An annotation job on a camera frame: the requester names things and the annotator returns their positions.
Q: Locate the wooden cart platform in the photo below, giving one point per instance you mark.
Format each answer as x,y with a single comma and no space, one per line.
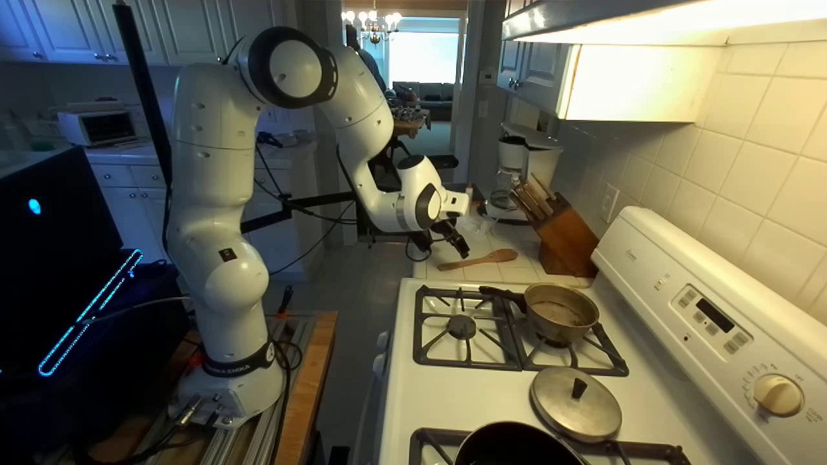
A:
283,434

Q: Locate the wooden knife block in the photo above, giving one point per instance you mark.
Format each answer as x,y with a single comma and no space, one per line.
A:
563,239

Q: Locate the black computer monitor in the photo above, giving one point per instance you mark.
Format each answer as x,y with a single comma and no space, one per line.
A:
62,267

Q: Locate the burner grate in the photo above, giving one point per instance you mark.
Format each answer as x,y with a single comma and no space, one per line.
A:
439,447
459,326

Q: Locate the far burner grate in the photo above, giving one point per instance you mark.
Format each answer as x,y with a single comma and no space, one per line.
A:
459,326

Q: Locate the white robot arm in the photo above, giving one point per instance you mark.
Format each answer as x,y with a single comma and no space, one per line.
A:
213,182

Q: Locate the white range hood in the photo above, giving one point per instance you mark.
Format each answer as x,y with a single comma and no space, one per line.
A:
637,59

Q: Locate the wooden spoon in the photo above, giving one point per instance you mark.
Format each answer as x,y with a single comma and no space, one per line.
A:
494,257

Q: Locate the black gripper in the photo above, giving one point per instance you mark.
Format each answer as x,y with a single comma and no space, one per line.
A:
451,233

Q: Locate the steel pot lid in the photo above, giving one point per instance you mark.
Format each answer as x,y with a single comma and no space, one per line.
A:
574,403

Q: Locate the white coffee maker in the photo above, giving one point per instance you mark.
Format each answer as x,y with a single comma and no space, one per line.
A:
523,155

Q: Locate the white gas stove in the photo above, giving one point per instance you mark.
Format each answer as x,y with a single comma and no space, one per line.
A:
688,363

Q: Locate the black pot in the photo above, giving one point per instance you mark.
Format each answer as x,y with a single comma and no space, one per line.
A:
510,443

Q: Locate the near burner grate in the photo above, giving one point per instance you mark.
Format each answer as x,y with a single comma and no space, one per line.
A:
439,447

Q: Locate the white microwave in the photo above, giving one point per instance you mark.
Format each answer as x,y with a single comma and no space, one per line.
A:
100,122

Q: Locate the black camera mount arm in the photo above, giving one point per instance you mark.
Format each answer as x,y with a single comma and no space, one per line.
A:
292,204

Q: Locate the small steel saucepan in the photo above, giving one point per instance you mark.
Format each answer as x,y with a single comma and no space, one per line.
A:
557,314

